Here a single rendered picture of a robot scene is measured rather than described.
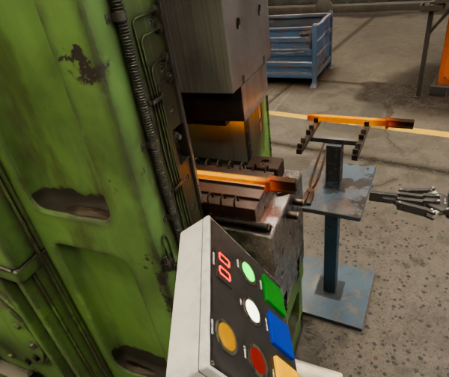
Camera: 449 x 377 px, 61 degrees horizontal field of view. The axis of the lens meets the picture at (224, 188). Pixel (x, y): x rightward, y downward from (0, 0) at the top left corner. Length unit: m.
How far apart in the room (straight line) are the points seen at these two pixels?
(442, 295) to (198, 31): 1.85
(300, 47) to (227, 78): 3.92
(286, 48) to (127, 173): 4.16
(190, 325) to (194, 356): 0.06
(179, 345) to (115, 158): 0.41
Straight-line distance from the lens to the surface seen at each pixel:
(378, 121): 1.69
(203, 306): 0.63
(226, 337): 0.63
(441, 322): 2.21
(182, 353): 0.62
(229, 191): 1.23
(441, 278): 2.40
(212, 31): 0.90
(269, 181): 1.21
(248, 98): 1.02
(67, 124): 0.97
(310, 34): 4.74
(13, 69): 1.02
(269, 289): 0.86
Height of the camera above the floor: 1.68
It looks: 34 degrees down
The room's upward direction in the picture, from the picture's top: 9 degrees counter-clockwise
